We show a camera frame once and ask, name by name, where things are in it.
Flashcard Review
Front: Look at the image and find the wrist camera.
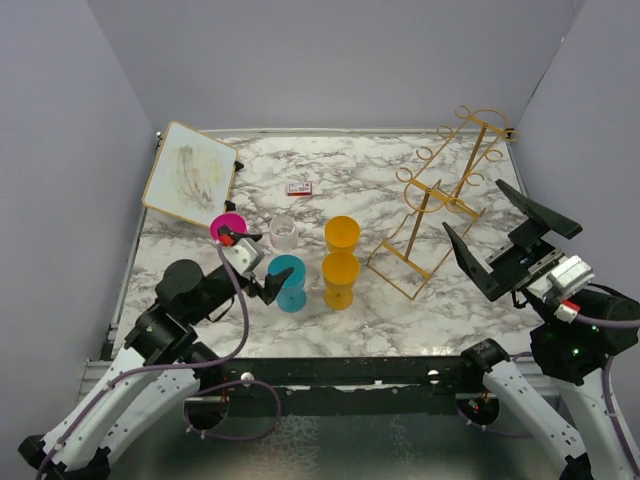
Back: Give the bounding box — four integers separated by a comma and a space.
526, 255, 594, 323
224, 239, 265, 278

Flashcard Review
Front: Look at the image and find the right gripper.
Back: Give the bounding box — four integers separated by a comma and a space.
444, 176, 579, 324

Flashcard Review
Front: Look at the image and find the small red white box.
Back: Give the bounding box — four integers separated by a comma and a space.
286, 182, 313, 196

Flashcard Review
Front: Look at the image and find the yellow wine glass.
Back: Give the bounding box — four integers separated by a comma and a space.
321, 251, 360, 310
325, 216, 360, 253

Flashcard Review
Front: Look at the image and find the blue plastic wine glass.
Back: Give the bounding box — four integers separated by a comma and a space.
267, 255, 307, 313

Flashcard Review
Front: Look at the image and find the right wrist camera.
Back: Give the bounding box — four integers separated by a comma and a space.
526, 255, 594, 323

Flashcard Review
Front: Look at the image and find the pink plastic wine glass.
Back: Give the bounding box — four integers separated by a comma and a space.
210, 212, 248, 247

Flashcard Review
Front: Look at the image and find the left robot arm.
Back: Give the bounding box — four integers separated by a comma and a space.
18, 226, 294, 479

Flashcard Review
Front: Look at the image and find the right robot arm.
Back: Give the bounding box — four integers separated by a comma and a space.
445, 180, 639, 479

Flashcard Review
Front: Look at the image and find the gold wire glass rack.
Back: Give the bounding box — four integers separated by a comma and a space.
366, 105, 519, 300

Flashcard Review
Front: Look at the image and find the black base crossbar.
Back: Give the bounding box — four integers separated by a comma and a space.
196, 341, 504, 418

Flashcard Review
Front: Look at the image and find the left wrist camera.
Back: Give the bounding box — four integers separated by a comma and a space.
224, 239, 265, 278

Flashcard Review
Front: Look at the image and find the clear wine glass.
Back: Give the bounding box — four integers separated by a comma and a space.
269, 215, 299, 251

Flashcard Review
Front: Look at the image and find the small framed whiteboard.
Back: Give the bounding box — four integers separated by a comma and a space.
142, 121, 244, 227

